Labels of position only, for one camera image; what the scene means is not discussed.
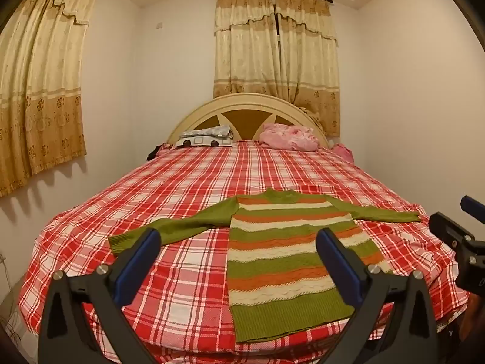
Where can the pink cloth beside bed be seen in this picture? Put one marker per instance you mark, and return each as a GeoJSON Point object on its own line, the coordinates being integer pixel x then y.
{"type": "Point", "coordinates": [344, 152]}

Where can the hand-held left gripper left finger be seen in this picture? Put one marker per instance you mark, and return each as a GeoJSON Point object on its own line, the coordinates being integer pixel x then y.
{"type": "Point", "coordinates": [138, 261]}

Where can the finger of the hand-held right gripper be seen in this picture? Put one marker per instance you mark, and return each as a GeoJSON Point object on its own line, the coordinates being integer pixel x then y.
{"type": "Point", "coordinates": [473, 205]}
{"type": "Point", "coordinates": [449, 227]}

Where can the pink ruffled pillow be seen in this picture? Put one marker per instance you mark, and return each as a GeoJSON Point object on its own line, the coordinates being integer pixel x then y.
{"type": "Point", "coordinates": [290, 136]}

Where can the dark cloth beside bed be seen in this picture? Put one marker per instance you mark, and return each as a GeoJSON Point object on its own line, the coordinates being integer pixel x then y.
{"type": "Point", "coordinates": [153, 152]}

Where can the red plaid bed sheet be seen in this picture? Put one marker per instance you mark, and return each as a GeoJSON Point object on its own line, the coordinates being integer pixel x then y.
{"type": "Point", "coordinates": [170, 197]}

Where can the grey white printed pillow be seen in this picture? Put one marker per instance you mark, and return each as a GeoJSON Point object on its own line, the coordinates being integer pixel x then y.
{"type": "Point", "coordinates": [204, 136]}

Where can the beige floral window curtain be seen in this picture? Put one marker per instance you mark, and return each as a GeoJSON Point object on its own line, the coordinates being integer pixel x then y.
{"type": "Point", "coordinates": [276, 53]}

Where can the green striped knit sweater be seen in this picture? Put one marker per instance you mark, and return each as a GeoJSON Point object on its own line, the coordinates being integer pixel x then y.
{"type": "Point", "coordinates": [284, 265]}

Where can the beige floral side curtain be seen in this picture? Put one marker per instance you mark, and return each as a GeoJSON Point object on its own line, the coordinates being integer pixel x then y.
{"type": "Point", "coordinates": [41, 83]}

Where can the cream wooden headboard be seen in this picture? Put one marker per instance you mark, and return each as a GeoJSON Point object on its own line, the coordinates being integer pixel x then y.
{"type": "Point", "coordinates": [242, 102]}

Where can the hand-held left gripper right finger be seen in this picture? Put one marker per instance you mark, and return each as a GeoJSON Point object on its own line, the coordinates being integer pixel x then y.
{"type": "Point", "coordinates": [339, 263]}

